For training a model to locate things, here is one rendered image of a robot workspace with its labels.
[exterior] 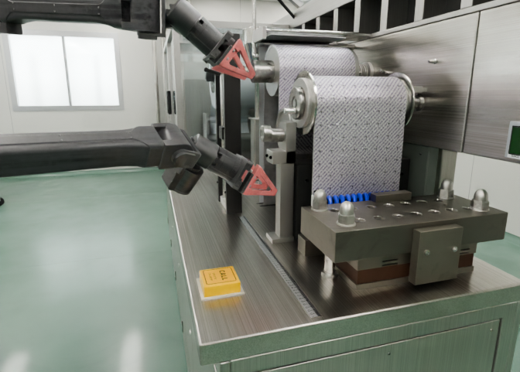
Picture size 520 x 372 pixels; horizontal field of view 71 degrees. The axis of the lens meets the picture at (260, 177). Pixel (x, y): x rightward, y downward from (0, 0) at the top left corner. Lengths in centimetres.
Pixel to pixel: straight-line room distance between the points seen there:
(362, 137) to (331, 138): 8
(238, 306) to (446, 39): 75
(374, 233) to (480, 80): 41
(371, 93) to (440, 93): 18
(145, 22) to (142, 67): 553
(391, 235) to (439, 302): 15
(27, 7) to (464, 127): 98
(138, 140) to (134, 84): 566
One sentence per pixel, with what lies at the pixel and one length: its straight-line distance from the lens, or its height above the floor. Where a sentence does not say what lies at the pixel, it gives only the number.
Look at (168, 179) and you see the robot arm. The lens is 77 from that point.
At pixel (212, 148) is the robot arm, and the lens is 74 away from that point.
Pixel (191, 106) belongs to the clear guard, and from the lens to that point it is 179.
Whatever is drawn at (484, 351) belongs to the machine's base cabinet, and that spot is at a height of 76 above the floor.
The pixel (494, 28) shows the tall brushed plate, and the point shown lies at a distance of 91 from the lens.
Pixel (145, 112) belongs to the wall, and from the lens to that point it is 631.
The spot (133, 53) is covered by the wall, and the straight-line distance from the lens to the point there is 634.
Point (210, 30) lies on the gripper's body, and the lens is 79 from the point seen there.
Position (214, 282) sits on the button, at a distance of 72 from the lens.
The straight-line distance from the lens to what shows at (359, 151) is 88.
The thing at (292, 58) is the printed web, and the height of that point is 137.
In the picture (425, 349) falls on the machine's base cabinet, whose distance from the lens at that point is 83.
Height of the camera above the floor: 127
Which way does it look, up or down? 13 degrees down
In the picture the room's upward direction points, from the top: straight up
